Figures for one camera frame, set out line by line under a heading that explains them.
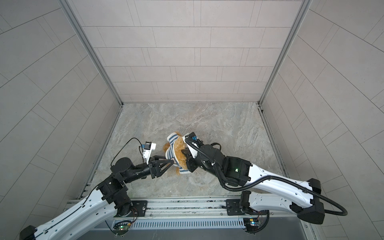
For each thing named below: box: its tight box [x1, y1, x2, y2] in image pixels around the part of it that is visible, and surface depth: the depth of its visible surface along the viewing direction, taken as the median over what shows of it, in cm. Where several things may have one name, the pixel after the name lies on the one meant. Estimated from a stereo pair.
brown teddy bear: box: [163, 131, 188, 175], surface depth 62 cm
